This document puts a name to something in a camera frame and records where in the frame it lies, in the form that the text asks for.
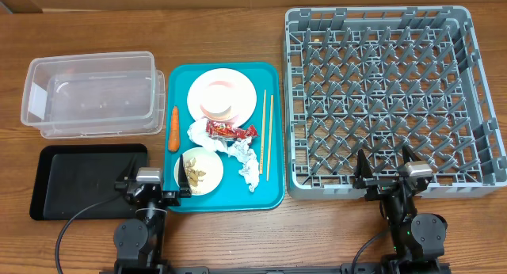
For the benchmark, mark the pink bowl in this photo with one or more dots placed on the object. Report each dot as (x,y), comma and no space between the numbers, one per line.
(217,102)

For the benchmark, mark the left wooden chopstick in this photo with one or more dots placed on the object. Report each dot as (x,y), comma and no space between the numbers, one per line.
(261,162)

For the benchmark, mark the red snack wrapper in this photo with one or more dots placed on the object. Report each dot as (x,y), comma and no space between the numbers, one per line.
(221,130)

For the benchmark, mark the large pink plate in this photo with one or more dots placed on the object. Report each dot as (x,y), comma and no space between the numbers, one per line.
(245,95)

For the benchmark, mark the crumpled white tissue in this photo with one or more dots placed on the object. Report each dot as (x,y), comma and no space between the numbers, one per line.
(240,149)

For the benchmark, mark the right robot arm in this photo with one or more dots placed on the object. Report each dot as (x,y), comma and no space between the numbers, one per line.
(418,239)

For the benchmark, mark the black plastic tray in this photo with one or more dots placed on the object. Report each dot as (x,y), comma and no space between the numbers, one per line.
(72,177)

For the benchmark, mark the clear plastic bin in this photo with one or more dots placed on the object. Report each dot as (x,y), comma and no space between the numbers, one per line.
(94,95)

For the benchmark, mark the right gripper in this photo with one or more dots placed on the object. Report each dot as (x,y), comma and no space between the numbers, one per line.
(379,187)

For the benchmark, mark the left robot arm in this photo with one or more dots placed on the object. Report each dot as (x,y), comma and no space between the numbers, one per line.
(139,241)

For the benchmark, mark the teal plastic tray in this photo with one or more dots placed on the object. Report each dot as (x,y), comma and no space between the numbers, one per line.
(232,194)

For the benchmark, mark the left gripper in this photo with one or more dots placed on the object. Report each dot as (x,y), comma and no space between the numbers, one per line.
(173,198)

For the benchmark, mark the small bowl with food scraps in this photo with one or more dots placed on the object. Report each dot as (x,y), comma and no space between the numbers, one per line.
(204,170)

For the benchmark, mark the orange carrot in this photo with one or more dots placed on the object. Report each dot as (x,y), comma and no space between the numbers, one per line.
(174,137)

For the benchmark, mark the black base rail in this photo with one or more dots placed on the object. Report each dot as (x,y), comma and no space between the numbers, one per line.
(361,268)

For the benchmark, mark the grey dishwasher rack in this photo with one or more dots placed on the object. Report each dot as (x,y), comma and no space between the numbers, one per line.
(378,79)

